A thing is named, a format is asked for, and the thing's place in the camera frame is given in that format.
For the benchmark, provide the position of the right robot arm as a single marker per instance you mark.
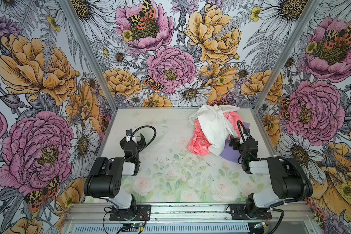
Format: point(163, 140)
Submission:
point(288, 182)

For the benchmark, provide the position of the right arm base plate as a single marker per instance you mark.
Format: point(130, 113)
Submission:
point(241, 211)

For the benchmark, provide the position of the white vented cable duct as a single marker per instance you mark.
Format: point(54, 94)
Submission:
point(168, 228)

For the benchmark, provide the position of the purple cloth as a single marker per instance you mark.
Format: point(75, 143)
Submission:
point(229, 153)

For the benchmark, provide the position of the aluminium mounting rail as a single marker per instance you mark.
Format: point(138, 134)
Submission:
point(93, 213)

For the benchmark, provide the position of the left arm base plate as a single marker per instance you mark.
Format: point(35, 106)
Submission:
point(136, 213)

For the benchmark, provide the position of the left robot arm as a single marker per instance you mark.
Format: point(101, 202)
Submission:
point(105, 177)

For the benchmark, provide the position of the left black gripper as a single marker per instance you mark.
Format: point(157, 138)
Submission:
point(131, 144)

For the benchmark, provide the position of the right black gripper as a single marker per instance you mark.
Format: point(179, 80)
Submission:
point(240, 143)

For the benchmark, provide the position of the pink patterned cloth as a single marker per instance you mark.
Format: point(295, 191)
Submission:
point(199, 140)

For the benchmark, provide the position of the white cloth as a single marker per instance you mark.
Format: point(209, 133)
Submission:
point(215, 127)

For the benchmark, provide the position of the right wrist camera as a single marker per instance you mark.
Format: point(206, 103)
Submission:
point(246, 133)

